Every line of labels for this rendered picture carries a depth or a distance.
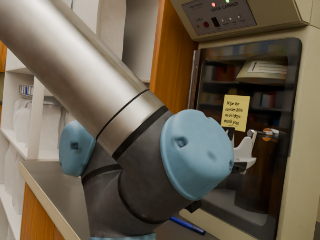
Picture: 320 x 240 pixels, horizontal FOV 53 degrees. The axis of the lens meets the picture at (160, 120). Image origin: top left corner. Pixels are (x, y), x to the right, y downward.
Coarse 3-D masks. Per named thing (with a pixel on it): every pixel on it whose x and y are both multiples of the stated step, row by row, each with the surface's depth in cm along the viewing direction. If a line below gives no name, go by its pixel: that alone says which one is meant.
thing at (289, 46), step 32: (224, 64) 75; (256, 64) 67; (288, 64) 60; (224, 96) 74; (256, 96) 66; (288, 96) 60; (256, 128) 66; (288, 128) 59; (256, 160) 65; (224, 192) 72; (256, 192) 65; (256, 224) 64
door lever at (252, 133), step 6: (252, 132) 60; (258, 132) 60; (264, 132) 62; (270, 132) 62; (252, 138) 60; (264, 138) 63; (270, 138) 62; (252, 144) 60; (252, 150) 61; (252, 156) 61; (246, 174) 62
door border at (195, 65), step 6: (198, 54) 83; (192, 60) 84; (198, 60) 83; (192, 66) 84; (198, 66) 83; (192, 78) 84; (192, 84) 84; (192, 90) 84; (192, 96) 84; (192, 102) 84; (192, 108) 84
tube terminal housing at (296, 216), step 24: (312, 0) 58; (312, 24) 59; (312, 48) 59; (312, 72) 60; (312, 96) 61; (312, 120) 62; (312, 144) 63; (288, 168) 60; (312, 168) 64; (288, 192) 60; (312, 192) 64; (192, 216) 82; (288, 216) 61; (312, 216) 65
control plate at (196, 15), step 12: (204, 0) 70; (216, 0) 68; (240, 0) 63; (192, 12) 76; (204, 12) 73; (216, 12) 70; (228, 12) 68; (240, 12) 65; (192, 24) 79; (228, 24) 70; (240, 24) 68; (252, 24) 65
